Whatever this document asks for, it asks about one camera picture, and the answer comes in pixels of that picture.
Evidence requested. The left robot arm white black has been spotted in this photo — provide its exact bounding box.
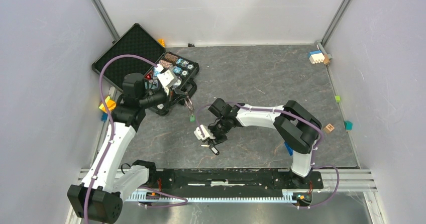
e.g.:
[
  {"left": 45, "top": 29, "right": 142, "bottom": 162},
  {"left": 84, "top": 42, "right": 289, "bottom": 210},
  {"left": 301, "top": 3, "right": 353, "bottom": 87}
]
[{"left": 67, "top": 70, "right": 179, "bottom": 223}]

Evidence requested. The yellow orange toy block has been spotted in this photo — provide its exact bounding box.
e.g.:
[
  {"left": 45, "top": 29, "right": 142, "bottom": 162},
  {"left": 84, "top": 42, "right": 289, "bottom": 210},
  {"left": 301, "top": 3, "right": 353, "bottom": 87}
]
[{"left": 98, "top": 95, "right": 117, "bottom": 113}]

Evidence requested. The small green cube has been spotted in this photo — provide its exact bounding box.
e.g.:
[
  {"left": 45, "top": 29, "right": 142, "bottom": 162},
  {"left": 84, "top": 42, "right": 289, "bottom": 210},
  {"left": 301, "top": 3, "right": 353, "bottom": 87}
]
[{"left": 335, "top": 95, "right": 341, "bottom": 103}]

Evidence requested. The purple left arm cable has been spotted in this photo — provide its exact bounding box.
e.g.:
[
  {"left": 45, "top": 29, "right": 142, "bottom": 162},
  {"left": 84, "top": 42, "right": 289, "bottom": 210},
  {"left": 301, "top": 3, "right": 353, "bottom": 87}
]
[{"left": 83, "top": 54, "right": 189, "bottom": 224}]

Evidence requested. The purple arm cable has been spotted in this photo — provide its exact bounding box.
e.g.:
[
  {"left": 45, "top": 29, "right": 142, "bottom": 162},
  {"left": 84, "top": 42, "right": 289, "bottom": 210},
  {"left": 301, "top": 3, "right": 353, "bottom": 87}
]
[
  {"left": 83, "top": 54, "right": 189, "bottom": 224},
  {"left": 195, "top": 102, "right": 341, "bottom": 210}
]

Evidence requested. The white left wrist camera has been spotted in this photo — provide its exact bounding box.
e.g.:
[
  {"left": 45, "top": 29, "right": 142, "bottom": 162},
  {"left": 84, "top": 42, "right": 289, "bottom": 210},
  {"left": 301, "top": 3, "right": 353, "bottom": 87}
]
[{"left": 154, "top": 65, "right": 178, "bottom": 95}]

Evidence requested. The wooden letter cube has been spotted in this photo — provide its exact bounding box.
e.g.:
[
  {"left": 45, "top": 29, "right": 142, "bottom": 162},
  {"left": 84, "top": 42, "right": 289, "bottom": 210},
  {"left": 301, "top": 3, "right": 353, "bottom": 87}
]
[{"left": 324, "top": 124, "right": 335, "bottom": 134}]

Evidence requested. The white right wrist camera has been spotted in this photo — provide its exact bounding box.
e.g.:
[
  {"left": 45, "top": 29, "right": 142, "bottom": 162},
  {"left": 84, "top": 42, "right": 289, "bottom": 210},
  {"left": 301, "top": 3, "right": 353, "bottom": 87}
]
[{"left": 194, "top": 125, "right": 215, "bottom": 141}]

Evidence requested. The key with black tag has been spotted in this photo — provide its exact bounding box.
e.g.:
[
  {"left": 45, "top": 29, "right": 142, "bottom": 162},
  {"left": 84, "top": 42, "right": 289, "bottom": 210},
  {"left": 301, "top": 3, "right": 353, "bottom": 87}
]
[{"left": 201, "top": 144, "right": 220, "bottom": 156}]

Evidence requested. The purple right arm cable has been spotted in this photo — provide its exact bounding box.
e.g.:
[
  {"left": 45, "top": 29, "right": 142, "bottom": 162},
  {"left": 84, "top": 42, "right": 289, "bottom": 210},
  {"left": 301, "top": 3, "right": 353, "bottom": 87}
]
[{"left": 195, "top": 102, "right": 341, "bottom": 210}]

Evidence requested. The black poker chip case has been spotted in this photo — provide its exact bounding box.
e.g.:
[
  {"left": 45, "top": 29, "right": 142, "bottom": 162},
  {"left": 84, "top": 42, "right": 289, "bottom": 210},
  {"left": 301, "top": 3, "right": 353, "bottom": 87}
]
[{"left": 91, "top": 24, "right": 200, "bottom": 116}]

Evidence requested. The white blue toy brick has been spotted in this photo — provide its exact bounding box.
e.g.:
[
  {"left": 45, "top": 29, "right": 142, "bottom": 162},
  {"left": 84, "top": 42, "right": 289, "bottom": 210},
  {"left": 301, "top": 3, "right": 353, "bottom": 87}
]
[{"left": 308, "top": 50, "right": 325, "bottom": 64}]

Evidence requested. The keyring with bunch of keys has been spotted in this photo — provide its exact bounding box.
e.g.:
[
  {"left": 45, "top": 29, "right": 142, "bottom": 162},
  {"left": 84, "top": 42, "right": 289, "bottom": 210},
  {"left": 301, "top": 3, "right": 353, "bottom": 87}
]
[{"left": 184, "top": 95, "right": 195, "bottom": 115}]

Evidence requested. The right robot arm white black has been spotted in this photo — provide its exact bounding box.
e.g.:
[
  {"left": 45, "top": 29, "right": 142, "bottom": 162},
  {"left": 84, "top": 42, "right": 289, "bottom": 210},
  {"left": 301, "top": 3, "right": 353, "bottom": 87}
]
[{"left": 194, "top": 98, "right": 324, "bottom": 188}]

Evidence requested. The teal cube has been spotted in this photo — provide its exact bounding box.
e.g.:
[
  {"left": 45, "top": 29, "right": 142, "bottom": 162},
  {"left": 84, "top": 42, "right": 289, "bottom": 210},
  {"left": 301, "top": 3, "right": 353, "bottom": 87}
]
[{"left": 344, "top": 120, "right": 353, "bottom": 131}]

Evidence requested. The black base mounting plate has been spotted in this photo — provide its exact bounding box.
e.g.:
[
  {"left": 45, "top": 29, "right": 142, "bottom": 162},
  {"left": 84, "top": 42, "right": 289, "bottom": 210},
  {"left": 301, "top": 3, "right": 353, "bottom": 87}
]
[{"left": 145, "top": 168, "right": 324, "bottom": 198}]

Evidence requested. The orange block behind case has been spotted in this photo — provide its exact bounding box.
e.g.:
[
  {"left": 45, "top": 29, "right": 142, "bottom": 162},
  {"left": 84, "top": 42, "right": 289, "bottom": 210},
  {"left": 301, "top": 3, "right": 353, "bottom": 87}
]
[{"left": 157, "top": 39, "right": 165, "bottom": 48}]

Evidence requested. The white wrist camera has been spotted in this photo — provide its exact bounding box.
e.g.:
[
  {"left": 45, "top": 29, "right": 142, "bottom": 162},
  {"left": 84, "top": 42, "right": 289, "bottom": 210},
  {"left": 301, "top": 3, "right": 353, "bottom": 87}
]
[
  {"left": 194, "top": 125, "right": 215, "bottom": 141},
  {"left": 154, "top": 65, "right": 178, "bottom": 95}
]

